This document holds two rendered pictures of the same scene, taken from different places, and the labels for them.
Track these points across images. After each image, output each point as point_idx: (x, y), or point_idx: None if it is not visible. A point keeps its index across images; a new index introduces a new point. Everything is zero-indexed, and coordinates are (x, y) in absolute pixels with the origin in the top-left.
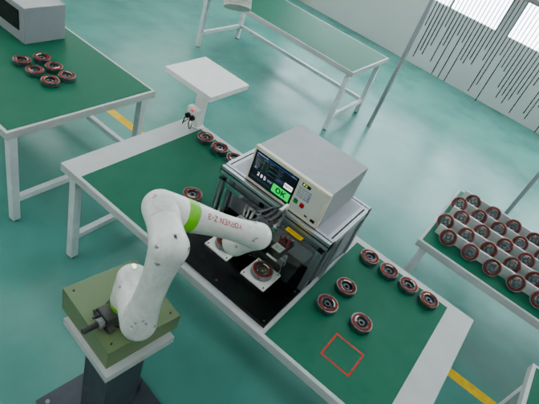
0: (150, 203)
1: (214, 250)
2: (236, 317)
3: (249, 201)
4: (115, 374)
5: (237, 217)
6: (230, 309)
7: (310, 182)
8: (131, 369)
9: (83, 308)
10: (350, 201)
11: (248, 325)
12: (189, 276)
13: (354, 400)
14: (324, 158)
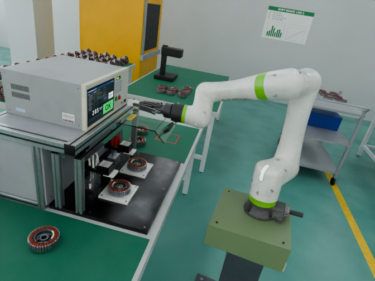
0: (304, 76)
1: (132, 195)
2: (181, 179)
3: (102, 141)
4: None
5: (223, 82)
6: (179, 180)
7: (119, 71)
8: None
9: (285, 230)
10: None
11: (184, 170)
12: (168, 209)
13: (191, 134)
14: (68, 64)
